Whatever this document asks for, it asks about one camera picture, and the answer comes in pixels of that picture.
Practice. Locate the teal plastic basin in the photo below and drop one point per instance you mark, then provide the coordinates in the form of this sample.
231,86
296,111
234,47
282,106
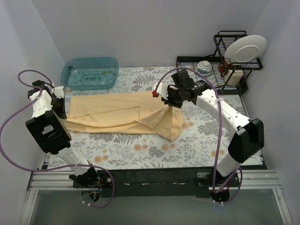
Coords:
93,73

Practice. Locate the white ceramic plate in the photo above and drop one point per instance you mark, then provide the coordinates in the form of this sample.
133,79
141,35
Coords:
245,49

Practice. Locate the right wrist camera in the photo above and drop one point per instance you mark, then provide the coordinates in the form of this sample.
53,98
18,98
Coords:
160,90

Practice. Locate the blue patterned white bowl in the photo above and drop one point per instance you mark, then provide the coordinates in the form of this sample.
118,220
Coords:
205,68

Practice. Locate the floral table mat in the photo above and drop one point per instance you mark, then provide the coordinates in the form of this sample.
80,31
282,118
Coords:
197,145

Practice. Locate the black wire dish rack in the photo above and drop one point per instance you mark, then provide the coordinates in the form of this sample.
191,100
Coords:
223,39

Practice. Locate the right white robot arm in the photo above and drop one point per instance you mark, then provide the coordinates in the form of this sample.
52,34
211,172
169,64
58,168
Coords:
246,136

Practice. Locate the pale yellow t shirt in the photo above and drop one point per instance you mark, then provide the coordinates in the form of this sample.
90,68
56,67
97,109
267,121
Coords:
135,113

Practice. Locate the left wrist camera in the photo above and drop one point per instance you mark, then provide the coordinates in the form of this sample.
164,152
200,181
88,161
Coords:
58,92

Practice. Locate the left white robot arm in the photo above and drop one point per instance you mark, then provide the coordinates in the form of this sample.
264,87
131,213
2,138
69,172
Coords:
47,128

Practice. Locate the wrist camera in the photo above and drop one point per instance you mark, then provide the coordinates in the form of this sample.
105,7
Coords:
58,92
160,90

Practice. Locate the red mug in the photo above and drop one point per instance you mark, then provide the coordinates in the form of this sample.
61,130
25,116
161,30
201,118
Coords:
224,67

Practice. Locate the aluminium frame rail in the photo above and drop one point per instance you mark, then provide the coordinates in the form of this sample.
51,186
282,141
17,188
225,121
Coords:
249,178

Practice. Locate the black base bar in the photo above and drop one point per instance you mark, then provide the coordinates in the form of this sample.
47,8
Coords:
189,181

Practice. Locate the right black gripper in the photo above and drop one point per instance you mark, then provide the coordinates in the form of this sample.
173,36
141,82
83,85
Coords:
173,101

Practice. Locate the cream ceramic cup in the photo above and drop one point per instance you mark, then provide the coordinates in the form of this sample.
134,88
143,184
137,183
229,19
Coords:
232,78

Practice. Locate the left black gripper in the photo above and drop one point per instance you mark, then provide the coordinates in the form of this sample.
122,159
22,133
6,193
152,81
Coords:
61,108

